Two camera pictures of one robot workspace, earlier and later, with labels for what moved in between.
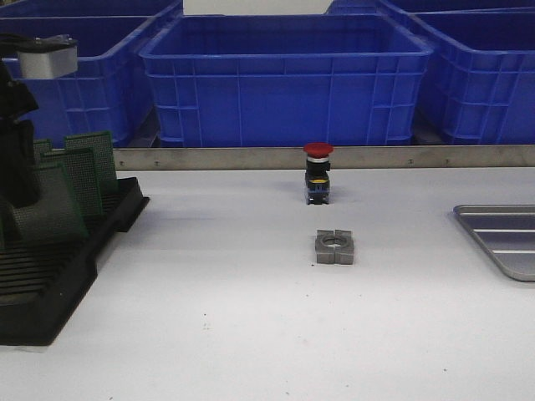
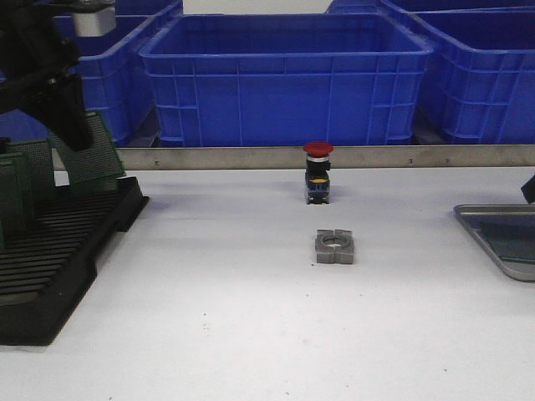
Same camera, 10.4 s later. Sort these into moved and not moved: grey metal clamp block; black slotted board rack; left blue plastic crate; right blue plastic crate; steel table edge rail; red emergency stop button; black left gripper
Moved: black left gripper
Not moved: black slotted board rack; steel table edge rail; right blue plastic crate; red emergency stop button; grey metal clamp block; left blue plastic crate
